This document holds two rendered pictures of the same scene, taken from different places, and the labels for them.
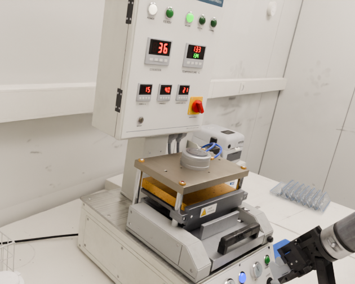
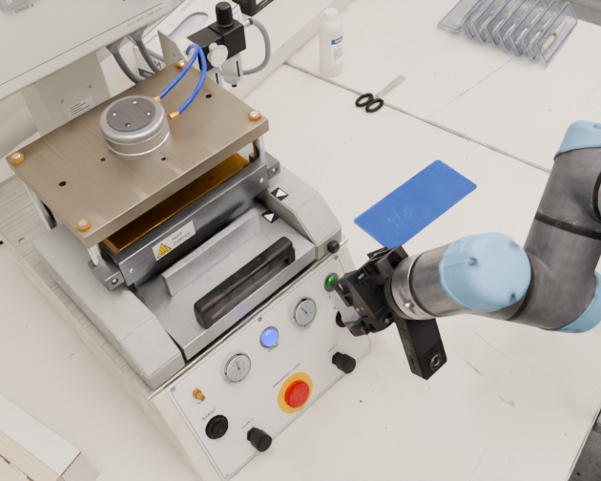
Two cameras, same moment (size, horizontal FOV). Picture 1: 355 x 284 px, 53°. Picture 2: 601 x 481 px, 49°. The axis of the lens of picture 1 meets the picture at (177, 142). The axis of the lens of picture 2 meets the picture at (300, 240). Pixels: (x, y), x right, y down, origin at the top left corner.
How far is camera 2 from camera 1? 0.51 m
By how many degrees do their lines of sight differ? 35
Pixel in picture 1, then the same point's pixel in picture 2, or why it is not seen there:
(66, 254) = (0, 283)
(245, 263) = (277, 310)
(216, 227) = (203, 262)
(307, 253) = (382, 295)
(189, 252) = (127, 349)
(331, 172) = not seen: outside the picture
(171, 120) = (72, 30)
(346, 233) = (424, 292)
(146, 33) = not seen: outside the picture
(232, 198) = (235, 192)
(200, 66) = not seen: outside the picture
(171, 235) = (97, 313)
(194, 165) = (126, 152)
